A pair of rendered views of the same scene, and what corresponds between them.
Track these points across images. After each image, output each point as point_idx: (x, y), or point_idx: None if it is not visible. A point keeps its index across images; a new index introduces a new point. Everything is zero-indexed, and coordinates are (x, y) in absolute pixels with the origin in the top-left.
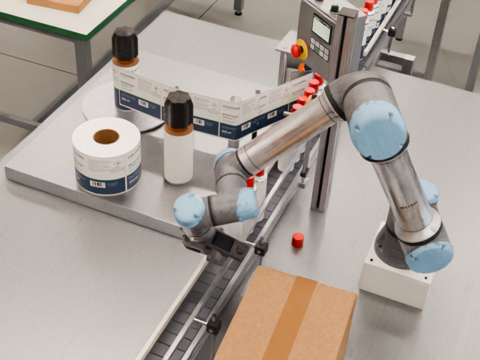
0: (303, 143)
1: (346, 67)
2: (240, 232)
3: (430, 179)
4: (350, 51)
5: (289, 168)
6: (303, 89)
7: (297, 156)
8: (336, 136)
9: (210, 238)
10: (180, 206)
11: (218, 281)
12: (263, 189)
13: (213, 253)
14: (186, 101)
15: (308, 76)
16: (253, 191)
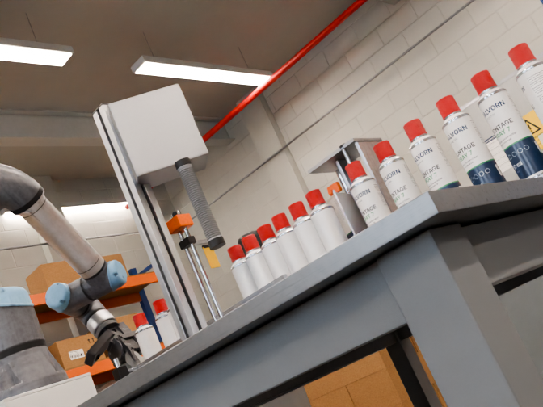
0: (48, 242)
1: (115, 168)
2: (145, 359)
3: None
4: (110, 148)
5: (216, 316)
6: (340, 222)
7: (235, 304)
8: (154, 260)
9: (95, 336)
10: None
11: (104, 387)
12: (172, 325)
13: (111, 358)
14: (240, 237)
15: (333, 201)
16: (52, 284)
